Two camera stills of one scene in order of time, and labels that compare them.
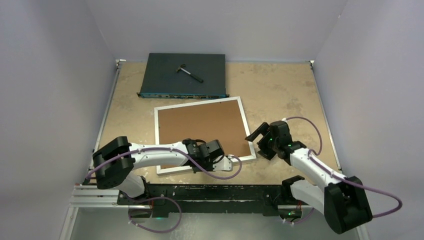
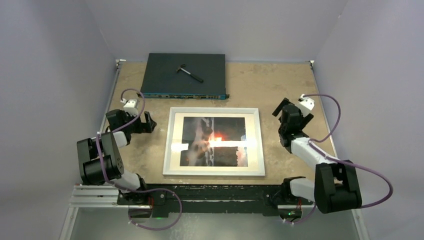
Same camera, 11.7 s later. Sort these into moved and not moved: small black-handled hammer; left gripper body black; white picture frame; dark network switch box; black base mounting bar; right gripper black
Moved: white picture frame; left gripper body black; right gripper black
Not moved: dark network switch box; black base mounting bar; small black-handled hammer
